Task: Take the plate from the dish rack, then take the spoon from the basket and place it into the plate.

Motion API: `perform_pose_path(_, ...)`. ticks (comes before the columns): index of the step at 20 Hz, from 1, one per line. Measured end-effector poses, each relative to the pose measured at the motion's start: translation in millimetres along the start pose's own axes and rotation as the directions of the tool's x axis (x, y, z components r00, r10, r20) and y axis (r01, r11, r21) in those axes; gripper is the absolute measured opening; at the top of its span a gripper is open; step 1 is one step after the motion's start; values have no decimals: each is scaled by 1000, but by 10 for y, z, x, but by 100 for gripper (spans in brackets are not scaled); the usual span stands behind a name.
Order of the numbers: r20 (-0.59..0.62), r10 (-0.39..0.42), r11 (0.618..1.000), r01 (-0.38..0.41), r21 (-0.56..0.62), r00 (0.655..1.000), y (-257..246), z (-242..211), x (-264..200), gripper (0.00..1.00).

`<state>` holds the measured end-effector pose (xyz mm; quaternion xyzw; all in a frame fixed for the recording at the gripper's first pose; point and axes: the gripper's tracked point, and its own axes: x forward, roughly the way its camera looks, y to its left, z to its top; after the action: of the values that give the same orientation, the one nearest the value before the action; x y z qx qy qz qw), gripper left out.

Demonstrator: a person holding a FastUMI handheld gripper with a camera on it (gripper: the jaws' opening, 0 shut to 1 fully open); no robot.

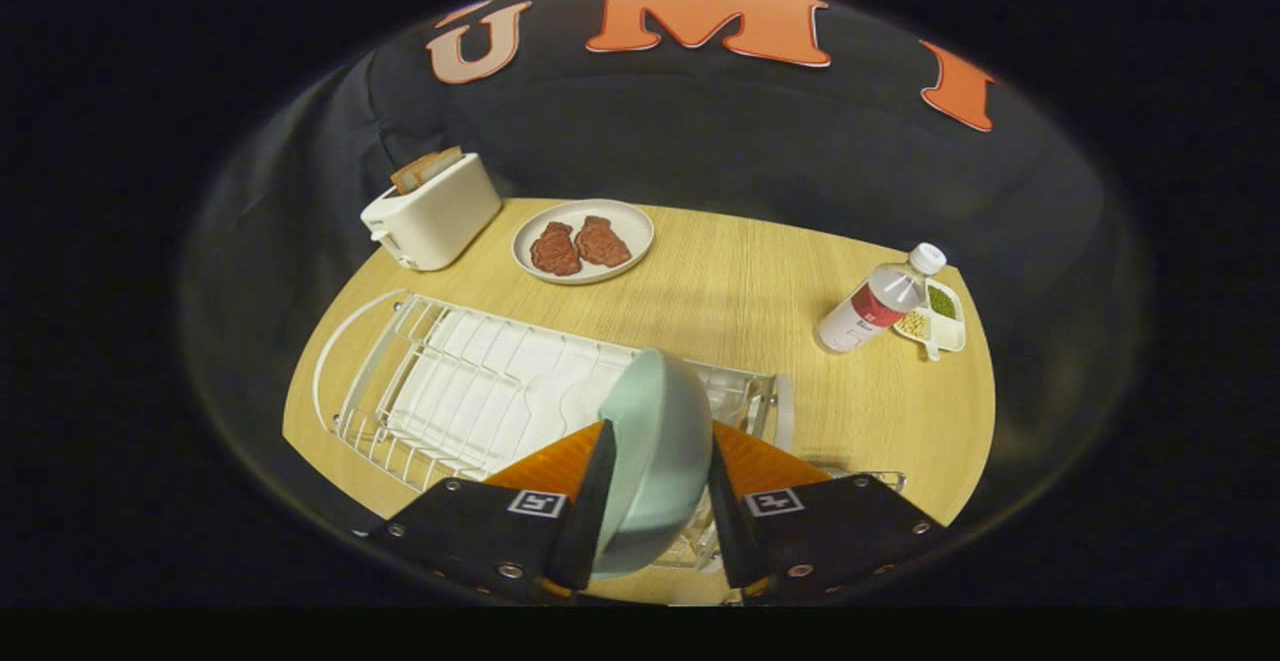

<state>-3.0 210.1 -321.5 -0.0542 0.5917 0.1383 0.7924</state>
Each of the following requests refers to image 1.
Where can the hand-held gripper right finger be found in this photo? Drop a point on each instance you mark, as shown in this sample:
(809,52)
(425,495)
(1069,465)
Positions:
(728,531)

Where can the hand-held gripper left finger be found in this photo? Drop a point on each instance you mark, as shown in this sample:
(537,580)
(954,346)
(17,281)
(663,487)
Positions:
(595,511)

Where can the mint green plate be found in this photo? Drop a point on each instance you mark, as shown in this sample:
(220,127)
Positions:
(655,451)

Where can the white plate with meat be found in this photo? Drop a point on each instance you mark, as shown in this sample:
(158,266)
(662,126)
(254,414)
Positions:
(585,276)

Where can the white divided dish with beans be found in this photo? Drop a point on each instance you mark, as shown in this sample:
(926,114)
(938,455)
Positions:
(945,326)

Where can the brown meat piece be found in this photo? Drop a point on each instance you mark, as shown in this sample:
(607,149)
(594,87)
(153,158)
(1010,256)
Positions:
(555,249)
(602,241)

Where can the clear bottle with red label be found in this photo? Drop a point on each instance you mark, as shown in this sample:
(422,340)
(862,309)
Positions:
(870,306)

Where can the white toaster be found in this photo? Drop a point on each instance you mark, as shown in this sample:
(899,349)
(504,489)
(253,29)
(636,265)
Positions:
(435,221)

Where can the brown toast slice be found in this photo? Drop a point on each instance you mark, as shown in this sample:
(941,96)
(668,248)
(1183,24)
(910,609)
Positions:
(425,169)

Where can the black backdrop cloth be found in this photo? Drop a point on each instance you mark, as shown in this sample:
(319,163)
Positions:
(750,141)

